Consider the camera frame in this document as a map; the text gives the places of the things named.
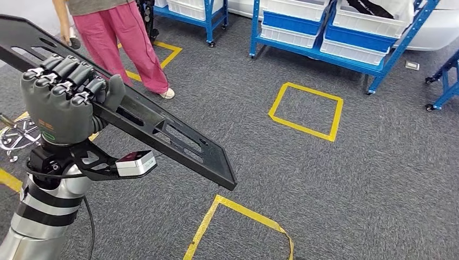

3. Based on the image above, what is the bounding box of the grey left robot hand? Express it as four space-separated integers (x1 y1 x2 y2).
20 54 127 146

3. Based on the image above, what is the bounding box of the long black plastic panel part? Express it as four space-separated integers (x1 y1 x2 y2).
0 14 238 192

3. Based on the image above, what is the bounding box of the blue steel shelf rack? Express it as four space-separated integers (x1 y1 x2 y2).
424 49 459 112
153 0 230 48
249 0 441 96

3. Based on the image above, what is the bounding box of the black round chrome stool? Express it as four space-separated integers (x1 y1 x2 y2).
0 113 42 164

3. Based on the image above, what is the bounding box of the person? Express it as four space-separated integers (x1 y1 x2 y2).
51 0 176 100

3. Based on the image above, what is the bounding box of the black equipment stand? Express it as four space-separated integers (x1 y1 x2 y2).
136 0 161 42

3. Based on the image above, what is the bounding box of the white car with red stripe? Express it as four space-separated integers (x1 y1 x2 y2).
227 0 459 51

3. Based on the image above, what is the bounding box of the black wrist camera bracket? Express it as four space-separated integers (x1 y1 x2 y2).
70 140 155 183

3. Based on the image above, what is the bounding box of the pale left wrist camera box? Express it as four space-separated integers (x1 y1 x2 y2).
115 150 158 178

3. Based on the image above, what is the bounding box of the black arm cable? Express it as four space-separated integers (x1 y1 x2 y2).
82 195 96 260

